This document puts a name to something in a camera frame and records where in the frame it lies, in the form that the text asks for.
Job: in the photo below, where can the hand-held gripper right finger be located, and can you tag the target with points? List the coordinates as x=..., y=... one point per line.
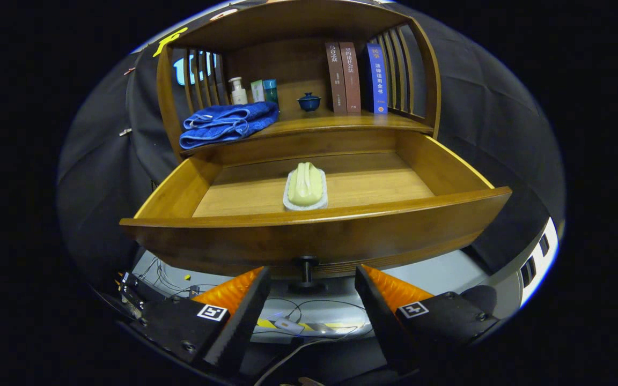
x=381, y=321

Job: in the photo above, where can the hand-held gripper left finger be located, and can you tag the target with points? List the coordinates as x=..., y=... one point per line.
x=236, y=327

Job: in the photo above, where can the wooden drawer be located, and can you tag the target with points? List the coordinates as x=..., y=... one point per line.
x=341, y=241

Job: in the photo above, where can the wooden countertop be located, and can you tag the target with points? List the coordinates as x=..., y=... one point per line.
x=330, y=122

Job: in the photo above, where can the wooden cabinet with slatted hutch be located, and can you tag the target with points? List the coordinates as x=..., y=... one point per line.
x=287, y=21

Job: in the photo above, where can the yellow and black striped tape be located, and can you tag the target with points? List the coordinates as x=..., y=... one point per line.
x=336, y=325

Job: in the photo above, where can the small white device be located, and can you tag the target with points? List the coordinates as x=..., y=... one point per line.
x=288, y=325

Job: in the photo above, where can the white panel with dark slots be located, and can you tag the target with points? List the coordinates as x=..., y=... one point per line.
x=542, y=257

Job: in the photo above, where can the blue folded towel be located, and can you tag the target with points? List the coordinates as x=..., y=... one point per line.
x=223, y=124

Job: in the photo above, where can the blue lidded teacup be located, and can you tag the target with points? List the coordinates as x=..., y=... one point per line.
x=309, y=102

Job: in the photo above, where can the black backdrop cloth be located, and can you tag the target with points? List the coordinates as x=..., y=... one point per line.
x=502, y=123

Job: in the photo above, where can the white pump bottle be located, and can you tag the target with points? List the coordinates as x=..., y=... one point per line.
x=238, y=94

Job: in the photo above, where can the white and green tube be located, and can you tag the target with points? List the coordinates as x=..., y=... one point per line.
x=257, y=92

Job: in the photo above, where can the teal bottle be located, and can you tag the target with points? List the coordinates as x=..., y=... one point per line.
x=270, y=91

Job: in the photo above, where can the blue book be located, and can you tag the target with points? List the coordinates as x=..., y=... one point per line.
x=377, y=80

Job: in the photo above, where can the reddish brown book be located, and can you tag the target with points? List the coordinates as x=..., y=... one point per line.
x=351, y=80

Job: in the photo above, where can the dark brown book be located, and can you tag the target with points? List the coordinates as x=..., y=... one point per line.
x=336, y=80

